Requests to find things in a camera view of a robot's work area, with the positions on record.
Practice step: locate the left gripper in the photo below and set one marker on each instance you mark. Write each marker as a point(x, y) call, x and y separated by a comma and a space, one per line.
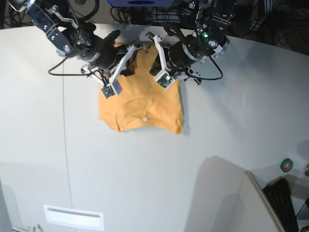
point(180, 56)

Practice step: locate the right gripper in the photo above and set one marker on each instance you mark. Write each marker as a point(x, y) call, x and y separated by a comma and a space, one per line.
point(106, 57)

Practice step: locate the orange t-shirt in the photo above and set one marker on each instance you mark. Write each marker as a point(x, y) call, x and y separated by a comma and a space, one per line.
point(142, 101)

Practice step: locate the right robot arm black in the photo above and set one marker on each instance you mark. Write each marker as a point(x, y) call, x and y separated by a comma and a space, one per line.
point(74, 36)

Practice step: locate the blue box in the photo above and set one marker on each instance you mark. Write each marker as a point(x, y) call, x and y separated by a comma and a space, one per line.
point(140, 3)

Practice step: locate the green tape roll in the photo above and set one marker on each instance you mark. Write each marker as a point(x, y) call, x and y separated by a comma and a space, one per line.
point(286, 165)

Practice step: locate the black keyboard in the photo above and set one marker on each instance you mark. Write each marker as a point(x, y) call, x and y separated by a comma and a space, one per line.
point(279, 196)

